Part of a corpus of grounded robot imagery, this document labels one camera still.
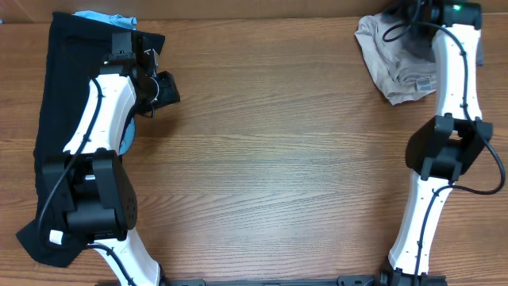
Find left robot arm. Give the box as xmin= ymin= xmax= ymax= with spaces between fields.
xmin=37 ymin=30 xmax=180 ymax=285

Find left black cable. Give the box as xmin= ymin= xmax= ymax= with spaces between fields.
xmin=37 ymin=77 xmax=138 ymax=286

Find light blue garment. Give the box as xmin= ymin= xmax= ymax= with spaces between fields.
xmin=74 ymin=10 xmax=137 ymax=30

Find folded beige shorts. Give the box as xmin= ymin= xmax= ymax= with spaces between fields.
xmin=355 ymin=14 xmax=437 ymax=105

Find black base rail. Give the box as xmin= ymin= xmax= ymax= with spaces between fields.
xmin=158 ymin=274 xmax=449 ymax=286

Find black cable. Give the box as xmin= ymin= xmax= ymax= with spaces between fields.
xmin=37 ymin=77 xmax=138 ymax=286
xmin=381 ymin=0 xmax=507 ymax=286

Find grey shorts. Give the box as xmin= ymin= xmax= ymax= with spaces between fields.
xmin=402 ymin=21 xmax=438 ymax=63

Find black garment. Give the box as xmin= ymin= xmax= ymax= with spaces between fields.
xmin=17 ymin=12 xmax=164 ymax=268

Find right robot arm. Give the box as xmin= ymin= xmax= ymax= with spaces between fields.
xmin=372 ymin=1 xmax=493 ymax=285

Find right black cable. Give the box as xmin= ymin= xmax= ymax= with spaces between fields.
xmin=381 ymin=0 xmax=507 ymax=286

